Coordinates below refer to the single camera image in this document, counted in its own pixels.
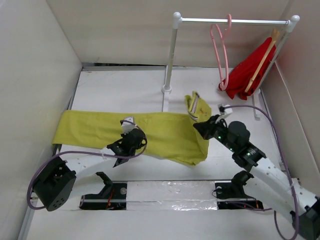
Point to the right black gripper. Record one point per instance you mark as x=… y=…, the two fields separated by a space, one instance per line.
x=206 y=128

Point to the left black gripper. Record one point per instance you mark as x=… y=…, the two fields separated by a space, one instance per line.
x=123 y=135

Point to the yellow-green trousers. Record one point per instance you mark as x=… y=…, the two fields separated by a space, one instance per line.
x=169 y=135

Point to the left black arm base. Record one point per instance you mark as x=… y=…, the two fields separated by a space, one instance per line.
x=111 y=197

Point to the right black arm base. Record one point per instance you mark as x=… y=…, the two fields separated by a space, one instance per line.
x=230 y=194

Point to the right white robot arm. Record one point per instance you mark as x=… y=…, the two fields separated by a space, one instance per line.
x=262 y=180

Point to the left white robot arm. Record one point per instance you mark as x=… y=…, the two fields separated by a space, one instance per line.
x=54 y=181

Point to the red shorts on hanger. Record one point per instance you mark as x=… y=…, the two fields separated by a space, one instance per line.
x=239 y=77

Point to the wooden clothes hanger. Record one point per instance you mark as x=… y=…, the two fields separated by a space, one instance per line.
x=274 y=37

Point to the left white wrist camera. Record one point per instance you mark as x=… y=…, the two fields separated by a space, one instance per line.
x=128 y=124

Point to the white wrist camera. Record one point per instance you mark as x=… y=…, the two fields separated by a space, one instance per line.
x=128 y=124
x=224 y=111

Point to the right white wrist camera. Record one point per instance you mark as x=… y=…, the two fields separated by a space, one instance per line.
x=224 y=111

